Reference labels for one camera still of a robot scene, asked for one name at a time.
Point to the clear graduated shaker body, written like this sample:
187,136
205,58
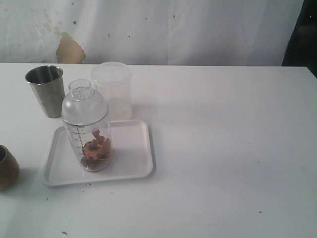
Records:
80,134

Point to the brown food pieces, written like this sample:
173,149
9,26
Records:
96,153

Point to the clear shaker lid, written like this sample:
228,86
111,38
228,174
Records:
83,105

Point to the stainless steel cup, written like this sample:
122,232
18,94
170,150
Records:
47,84

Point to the brown wooden cup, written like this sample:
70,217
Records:
9,169

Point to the white rectangular tray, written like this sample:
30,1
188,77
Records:
131,157

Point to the translucent plastic container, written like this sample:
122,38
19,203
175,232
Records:
113,81

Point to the dark object at right edge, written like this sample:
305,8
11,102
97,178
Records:
302,46

